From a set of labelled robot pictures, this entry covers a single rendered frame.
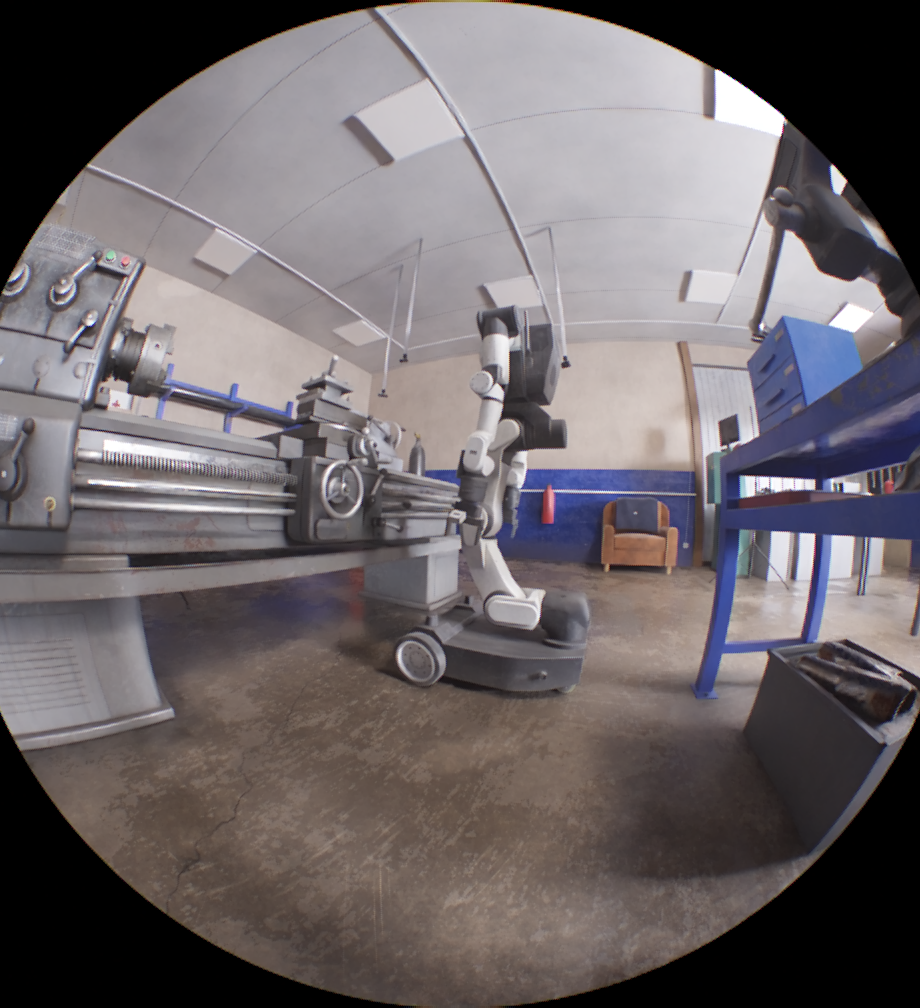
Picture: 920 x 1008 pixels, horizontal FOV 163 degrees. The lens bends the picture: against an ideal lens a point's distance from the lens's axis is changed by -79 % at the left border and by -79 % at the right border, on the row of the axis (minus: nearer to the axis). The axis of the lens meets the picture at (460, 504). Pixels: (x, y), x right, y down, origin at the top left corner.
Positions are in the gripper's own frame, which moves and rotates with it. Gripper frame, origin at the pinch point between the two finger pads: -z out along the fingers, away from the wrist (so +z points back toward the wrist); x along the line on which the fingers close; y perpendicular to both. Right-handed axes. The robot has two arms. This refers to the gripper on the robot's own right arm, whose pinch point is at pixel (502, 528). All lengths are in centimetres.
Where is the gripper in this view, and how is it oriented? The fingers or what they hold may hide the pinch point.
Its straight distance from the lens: 147.1
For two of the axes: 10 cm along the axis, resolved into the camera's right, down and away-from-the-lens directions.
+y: -4.2, -0.5, -9.1
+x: -8.8, -2.2, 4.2
